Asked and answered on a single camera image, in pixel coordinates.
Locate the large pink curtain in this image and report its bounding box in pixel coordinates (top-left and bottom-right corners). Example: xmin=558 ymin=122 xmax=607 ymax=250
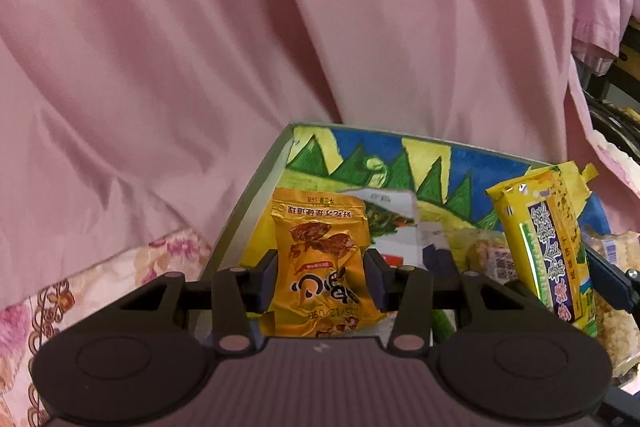
xmin=0 ymin=0 xmax=596 ymax=308

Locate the golden snack packet brown print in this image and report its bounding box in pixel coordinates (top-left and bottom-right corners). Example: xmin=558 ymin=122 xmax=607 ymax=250
xmin=259 ymin=187 xmax=390 ymax=339

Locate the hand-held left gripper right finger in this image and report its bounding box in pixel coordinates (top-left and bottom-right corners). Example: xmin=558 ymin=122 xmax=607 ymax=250
xmin=363 ymin=248 xmax=526 ymax=355

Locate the green sausage packet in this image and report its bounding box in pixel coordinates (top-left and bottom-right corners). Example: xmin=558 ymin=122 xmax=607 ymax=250
xmin=429 ymin=307 xmax=458 ymax=344

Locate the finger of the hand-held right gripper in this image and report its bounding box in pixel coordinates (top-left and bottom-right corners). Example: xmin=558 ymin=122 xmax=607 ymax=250
xmin=584 ymin=247 xmax=640 ymax=313

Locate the white packet with red print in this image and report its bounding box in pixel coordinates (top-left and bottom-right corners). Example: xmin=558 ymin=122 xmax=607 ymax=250
xmin=340 ymin=187 xmax=448 ymax=270

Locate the clear rice cracker packet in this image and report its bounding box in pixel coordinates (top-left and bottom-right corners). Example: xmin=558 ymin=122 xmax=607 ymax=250
xmin=465 ymin=229 xmax=521 ymax=285

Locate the pink floral blanket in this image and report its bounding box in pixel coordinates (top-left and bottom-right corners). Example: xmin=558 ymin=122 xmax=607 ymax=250
xmin=0 ymin=129 xmax=640 ymax=427

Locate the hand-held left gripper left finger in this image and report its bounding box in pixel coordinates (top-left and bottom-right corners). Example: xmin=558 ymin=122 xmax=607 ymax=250
xmin=115 ymin=249 xmax=279 ymax=355

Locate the clear crispy grain snack packet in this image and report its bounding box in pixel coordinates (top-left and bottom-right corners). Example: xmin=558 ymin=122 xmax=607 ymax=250
xmin=580 ymin=231 xmax=640 ymax=380

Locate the colourful painted tray liner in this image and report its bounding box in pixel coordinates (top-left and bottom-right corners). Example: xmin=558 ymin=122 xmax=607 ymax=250
xmin=257 ymin=124 xmax=613 ymax=288

